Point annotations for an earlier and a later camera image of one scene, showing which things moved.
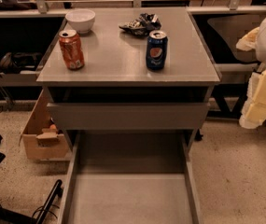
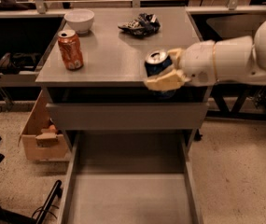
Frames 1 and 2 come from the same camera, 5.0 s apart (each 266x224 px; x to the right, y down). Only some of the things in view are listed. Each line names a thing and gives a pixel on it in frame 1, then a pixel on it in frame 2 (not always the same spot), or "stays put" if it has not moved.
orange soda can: (71, 46) stays put
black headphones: (11, 63) stays put
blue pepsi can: (156, 51) -> (155, 62)
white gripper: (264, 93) -> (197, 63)
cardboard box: (42, 138) stays put
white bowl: (81, 20) stays put
